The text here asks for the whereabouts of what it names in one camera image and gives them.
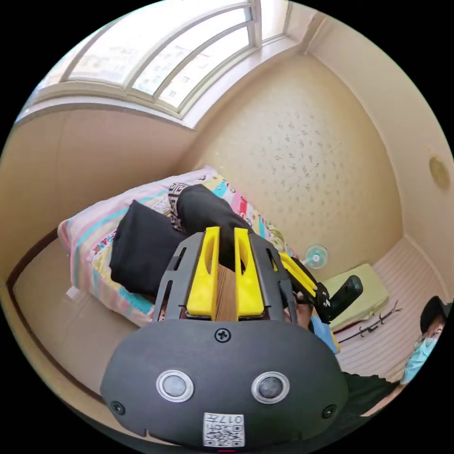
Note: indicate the pile of clothes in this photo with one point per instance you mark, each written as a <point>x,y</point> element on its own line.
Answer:
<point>142,248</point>

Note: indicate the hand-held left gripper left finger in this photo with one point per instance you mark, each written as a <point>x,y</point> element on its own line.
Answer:
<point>202,283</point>

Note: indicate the black long sleeve shirt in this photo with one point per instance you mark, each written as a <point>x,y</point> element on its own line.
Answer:
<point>209,213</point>

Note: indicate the small standing fan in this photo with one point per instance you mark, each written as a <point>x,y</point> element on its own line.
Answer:
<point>316,256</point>

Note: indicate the person's body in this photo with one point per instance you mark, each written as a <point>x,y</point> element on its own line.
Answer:
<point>431,319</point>

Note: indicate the round beige wall fixture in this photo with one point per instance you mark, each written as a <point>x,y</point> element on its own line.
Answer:
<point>439,173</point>

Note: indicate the bed with printed quilt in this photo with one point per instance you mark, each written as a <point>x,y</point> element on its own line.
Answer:
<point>88,227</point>

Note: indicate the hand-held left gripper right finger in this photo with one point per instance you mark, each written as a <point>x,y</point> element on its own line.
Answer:
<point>250,287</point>

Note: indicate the black coat rack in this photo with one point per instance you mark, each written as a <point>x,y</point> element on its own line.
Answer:
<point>376,321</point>

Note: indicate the window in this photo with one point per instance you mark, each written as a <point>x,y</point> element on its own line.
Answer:
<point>159,60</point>

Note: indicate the person's right forearm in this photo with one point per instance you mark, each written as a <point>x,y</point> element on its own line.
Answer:
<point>324,335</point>

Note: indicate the person's right hand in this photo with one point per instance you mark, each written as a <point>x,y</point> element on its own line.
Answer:
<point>304,315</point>

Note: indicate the light green cushion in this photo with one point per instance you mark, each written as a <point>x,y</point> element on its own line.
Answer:
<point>358,299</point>

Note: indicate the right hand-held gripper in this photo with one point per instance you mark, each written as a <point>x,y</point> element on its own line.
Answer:
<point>323,303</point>

